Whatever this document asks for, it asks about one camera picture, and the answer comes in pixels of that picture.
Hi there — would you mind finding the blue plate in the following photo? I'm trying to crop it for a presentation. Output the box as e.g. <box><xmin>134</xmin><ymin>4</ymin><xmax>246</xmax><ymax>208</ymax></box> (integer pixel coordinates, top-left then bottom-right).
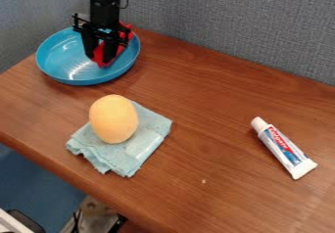
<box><xmin>34</xmin><ymin>27</ymin><xmax>141</xmax><ymax>86</ymax></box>

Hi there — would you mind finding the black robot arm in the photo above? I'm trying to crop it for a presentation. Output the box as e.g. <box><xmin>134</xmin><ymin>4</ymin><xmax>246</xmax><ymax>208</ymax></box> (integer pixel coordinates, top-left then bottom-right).
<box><xmin>72</xmin><ymin>0</ymin><xmax>134</xmax><ymax>68</ymax></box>

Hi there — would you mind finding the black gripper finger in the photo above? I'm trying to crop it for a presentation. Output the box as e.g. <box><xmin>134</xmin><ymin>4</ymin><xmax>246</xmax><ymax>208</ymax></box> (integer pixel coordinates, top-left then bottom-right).
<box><xmin>81</xmin><ymin>29</ymin><xmax>98</xmax><ymax>58</ymax></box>
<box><xmin>102</xmin><ymin>37</ymin><xmax>118</xmax><ymax>64</ymax></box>

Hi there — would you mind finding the light blue folded cloth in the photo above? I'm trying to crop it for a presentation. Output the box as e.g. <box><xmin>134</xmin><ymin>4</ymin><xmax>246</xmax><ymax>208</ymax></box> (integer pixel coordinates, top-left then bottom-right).
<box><xmin>65</xmin><ymin>102</ymin><xmax>172</xmax><ymax>177</ymax></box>

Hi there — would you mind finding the clear small plastic piece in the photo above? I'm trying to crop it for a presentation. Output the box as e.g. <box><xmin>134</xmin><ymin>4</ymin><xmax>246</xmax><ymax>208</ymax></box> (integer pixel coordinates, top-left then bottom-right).
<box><xmin>125</xmin><ymin>129</ymin><xmax>164</xmax><ymax>161</ymax></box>

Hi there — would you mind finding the white toothpaste tube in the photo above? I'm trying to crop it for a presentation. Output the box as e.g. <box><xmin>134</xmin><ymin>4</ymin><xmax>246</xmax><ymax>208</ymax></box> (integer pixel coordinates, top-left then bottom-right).
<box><xmin>250</xmin><ymin>116</ymin><xmax>317</xmax><ymax>180</ymax></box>

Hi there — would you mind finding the grey object under table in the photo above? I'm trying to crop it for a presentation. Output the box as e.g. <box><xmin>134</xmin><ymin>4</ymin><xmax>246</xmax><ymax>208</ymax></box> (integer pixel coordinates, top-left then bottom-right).
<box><xmin>60</xmin><ymin>196</ymin><xmax>126</xmax><ymax>233</ymax></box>

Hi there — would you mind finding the red plastic block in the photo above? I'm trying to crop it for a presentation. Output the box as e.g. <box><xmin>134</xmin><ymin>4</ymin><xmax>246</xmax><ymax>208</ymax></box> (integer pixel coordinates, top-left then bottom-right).
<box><xmin>92</xmin><ymin>23</ymin><xmax>134</xmax><ymax>69</ymax></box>

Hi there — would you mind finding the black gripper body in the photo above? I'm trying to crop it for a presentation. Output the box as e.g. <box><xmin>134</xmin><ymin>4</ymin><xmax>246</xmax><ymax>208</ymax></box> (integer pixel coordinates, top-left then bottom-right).
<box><xmin>72</xmin><ymin>0</ymin><xmax>121</xmax><ymax>36</ymax></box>

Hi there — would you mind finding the orange egg-shaped sponge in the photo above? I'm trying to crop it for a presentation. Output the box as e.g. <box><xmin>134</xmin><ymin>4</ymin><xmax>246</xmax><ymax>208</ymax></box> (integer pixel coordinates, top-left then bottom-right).
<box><xmin>89</xmin><ymin>95</ymin><xmax>138</xmax><ymax>144</ymax></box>

